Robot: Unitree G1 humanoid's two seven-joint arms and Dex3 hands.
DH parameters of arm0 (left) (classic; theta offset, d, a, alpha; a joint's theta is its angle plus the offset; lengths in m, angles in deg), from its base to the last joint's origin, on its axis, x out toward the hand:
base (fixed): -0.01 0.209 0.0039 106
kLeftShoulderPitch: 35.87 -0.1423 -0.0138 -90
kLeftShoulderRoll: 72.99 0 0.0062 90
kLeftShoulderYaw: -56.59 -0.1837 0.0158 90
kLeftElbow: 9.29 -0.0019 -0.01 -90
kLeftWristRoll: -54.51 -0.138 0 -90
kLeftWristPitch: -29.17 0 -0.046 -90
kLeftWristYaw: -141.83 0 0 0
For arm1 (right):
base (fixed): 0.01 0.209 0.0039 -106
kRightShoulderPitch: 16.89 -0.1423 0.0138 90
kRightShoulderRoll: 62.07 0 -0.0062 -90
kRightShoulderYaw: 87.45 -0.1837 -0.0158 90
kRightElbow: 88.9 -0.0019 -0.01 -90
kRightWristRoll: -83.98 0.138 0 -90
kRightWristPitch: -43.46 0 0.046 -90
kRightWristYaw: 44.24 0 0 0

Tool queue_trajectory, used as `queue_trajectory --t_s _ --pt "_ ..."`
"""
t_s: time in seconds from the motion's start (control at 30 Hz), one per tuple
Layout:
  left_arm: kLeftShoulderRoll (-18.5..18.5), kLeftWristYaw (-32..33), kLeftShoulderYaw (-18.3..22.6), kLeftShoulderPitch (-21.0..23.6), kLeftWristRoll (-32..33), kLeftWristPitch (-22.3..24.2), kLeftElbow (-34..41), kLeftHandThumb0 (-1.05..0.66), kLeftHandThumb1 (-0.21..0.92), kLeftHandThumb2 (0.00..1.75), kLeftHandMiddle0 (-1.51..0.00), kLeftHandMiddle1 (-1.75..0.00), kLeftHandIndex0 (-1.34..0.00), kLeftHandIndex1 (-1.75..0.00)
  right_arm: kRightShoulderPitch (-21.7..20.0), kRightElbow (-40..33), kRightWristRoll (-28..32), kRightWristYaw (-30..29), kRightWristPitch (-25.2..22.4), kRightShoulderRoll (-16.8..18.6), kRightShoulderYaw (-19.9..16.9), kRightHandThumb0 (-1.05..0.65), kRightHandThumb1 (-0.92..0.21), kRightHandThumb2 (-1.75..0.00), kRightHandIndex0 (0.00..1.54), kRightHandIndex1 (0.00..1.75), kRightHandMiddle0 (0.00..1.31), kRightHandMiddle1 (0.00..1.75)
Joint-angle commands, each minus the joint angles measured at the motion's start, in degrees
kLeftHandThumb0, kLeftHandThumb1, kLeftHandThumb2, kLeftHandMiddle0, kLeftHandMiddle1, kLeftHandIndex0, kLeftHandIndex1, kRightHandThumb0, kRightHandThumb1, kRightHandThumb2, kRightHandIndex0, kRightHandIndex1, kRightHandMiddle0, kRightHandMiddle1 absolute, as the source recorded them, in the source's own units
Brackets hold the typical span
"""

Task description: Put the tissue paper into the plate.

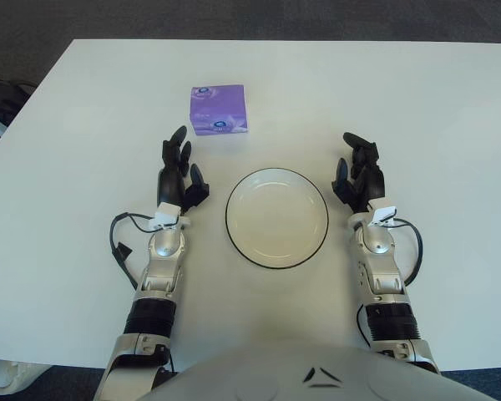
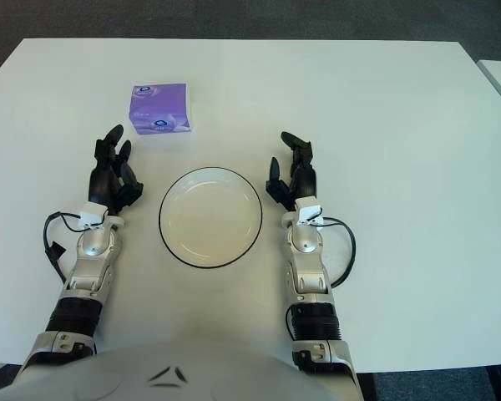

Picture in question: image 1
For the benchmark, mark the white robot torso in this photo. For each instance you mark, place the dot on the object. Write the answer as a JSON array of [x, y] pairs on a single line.
[[275, 376]]

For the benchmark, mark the white plastic object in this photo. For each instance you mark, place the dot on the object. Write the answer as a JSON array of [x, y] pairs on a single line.
[[8, 372]]

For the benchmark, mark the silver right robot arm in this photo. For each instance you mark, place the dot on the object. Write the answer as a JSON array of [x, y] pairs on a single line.
[[380, 271]]

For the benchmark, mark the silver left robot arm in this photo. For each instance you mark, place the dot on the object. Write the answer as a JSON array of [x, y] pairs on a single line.
[[163, 267]]

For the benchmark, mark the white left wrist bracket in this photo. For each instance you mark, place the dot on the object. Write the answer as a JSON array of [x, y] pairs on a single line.
[[167, 213]]

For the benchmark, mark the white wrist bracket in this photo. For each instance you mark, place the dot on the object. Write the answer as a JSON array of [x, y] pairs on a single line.
[[167, 213], [384, 215]]

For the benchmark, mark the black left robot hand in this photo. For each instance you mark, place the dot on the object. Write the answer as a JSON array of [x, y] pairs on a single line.
[[169, 179]]

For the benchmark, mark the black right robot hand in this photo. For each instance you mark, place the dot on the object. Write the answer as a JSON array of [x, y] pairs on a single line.
[[369, 179]]

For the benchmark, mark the white plate with black rim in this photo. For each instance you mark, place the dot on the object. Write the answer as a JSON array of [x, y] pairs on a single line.
[[275, 217]]

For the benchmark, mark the purple tissue paper pack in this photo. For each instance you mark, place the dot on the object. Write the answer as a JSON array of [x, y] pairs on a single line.
[[217, 106]]

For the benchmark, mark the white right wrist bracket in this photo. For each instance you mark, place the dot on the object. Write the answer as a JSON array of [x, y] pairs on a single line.
[[384, 215]]

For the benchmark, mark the black bag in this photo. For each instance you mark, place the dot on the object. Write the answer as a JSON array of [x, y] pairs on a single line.
[[0, 100]]

